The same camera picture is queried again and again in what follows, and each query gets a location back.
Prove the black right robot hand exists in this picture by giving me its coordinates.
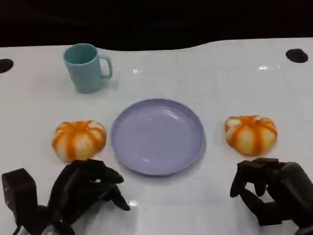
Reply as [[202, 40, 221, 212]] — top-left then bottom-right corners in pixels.
[[229, 158, 313, 227]]

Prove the black table grommet hole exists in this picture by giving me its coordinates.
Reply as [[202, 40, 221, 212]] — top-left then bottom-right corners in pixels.
[[0, 58, 14, 73], [285, 48, 309, 64]]

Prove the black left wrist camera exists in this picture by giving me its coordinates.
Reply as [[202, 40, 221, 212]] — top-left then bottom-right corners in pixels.
[[1, 167, 41, 228]]

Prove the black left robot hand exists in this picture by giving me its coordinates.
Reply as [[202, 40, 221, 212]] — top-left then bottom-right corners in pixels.
[[47, 159, 132, 233]]

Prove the lilac plate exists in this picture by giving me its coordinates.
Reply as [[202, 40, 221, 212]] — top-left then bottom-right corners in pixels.
[[111, 98, 206, 177]]

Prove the orange and white bread roll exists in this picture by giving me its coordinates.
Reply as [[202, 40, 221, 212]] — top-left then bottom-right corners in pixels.
[[224, 115, 278, 156], [51, 119, 107, 163]]

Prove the pale green mug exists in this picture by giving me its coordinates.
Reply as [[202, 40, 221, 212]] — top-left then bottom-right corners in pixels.
[[62, 43, 113, 94]]

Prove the black backdrop cloth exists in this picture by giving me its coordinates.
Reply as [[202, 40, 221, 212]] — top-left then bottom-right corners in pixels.
[[0, 0, 313, 52]]

